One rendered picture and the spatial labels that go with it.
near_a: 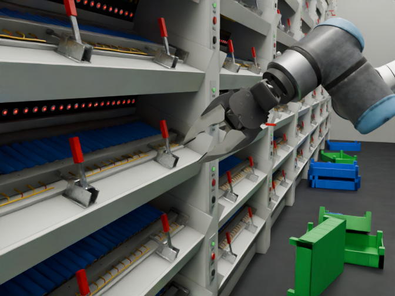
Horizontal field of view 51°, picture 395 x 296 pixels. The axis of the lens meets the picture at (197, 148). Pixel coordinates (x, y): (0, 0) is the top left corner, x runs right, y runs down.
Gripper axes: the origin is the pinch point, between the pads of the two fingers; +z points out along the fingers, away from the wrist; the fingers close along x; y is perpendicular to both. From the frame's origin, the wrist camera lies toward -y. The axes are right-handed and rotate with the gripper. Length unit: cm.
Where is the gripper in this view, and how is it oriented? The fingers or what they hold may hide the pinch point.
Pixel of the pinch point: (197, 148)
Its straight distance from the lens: 69.7
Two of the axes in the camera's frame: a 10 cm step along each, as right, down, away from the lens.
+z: -7.8, 6.0, -1.8
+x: -6.1, -7.9, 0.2
